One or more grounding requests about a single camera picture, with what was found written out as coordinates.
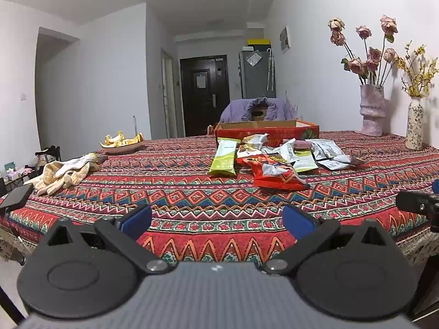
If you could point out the floral white vase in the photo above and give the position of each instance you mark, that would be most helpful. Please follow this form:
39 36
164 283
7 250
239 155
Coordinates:
414 126

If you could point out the brown chair back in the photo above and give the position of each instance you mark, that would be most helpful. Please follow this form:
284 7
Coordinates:
262 118

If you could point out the white pole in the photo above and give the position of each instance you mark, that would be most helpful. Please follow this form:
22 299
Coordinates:
133 128

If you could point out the teal container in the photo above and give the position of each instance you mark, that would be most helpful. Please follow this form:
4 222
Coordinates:
10 167

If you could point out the wall picture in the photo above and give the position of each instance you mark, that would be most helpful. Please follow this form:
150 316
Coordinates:
285 39

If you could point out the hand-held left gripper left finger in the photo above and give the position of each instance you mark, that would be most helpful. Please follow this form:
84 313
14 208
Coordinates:
137 219

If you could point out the pink snack packet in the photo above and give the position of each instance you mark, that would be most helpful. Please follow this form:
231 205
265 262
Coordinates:
303 145

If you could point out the yellow box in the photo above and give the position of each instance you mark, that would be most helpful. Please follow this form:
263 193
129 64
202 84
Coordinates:
259 41

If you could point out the red cardboard box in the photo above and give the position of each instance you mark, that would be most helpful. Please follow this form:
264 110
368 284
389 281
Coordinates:
240 133

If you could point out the orange peel pieces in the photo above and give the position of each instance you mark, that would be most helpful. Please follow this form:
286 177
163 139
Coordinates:
118 139

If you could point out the grey refrigerator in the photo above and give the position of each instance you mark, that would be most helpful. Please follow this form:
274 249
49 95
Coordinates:
253 82

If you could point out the white knit glove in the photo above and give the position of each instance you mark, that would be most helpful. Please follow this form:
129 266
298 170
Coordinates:
77 164

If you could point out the paper notice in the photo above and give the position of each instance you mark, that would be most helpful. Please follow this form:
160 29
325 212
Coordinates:
201 80

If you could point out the red yellow snack packet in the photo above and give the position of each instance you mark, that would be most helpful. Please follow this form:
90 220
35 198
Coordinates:
257 159

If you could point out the large red snack packet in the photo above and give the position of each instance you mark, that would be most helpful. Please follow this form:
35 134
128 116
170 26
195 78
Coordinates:
277 178

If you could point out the brown plate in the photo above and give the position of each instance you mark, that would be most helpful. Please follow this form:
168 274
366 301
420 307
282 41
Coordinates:
123 149

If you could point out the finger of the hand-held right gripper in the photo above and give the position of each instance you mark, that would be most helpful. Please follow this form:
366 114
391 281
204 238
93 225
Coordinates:
411 200
436 185

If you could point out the dark entrance door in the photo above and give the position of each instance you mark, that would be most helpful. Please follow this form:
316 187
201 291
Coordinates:
192 109

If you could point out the green white snack packet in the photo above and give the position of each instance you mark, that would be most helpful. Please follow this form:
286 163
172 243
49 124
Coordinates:
305 162

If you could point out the pale yellow snack packet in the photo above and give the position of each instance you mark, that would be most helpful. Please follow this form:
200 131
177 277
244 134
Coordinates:
254 141

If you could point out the silver snack packet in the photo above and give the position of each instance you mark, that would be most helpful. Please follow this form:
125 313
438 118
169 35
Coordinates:
286 150
334 163
327 149

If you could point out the pink ceramic vase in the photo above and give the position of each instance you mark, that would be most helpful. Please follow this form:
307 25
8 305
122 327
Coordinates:
372 113

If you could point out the cluttered side table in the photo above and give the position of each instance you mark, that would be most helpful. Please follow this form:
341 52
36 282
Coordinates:
17 176

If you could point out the dried purple flower bunch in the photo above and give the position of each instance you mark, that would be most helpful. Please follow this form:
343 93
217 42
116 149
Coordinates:
291 106

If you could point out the cream knit glove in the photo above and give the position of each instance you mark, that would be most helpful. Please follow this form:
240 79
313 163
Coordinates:
51 180

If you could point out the clear plastic bag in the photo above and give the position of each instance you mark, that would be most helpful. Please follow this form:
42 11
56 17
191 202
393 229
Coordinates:
253 59

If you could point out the dried pink roses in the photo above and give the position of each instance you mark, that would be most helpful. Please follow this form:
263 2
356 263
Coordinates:
372 58

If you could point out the patterned red tablecloth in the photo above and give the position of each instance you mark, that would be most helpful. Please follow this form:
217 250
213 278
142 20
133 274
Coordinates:
205 205

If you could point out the interior glass door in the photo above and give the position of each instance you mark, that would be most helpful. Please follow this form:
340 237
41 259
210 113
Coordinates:
169 96

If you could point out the purple jacket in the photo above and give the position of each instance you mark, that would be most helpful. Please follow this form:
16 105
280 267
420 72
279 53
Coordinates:
236 109

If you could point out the yellow flower branches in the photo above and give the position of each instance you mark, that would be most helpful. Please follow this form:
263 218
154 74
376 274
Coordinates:
416 78

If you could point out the white umbrella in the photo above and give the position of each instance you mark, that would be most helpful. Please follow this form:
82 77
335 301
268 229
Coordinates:
271 70

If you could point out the black smartphone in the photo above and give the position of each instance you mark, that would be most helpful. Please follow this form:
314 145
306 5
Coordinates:
15 195

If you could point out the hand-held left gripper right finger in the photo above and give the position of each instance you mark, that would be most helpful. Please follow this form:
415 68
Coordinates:
298 221

